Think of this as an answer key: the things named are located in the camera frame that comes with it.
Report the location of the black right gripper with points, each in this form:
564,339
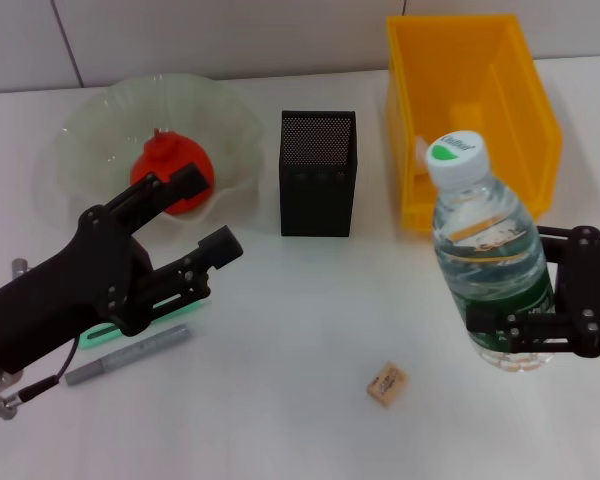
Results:
590,290

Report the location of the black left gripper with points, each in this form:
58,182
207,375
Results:
70,290

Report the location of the red pomegranate toy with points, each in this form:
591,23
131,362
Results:
180,155

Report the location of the clear green-label water bottle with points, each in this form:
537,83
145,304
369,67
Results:
485,240

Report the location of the white paper ball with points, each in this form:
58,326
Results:
421,155

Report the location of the black mesh pen holder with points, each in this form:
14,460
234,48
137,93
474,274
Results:
317,200

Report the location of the green glass fruit plate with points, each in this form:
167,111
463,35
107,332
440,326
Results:
105,115

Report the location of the silver marker pen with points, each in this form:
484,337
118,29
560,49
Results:
130,354

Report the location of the green utility knife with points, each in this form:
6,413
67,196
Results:
100,340

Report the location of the small beige eraser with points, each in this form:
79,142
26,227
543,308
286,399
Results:
387,384

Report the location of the yellow plastic bin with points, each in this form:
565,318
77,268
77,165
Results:
480,75

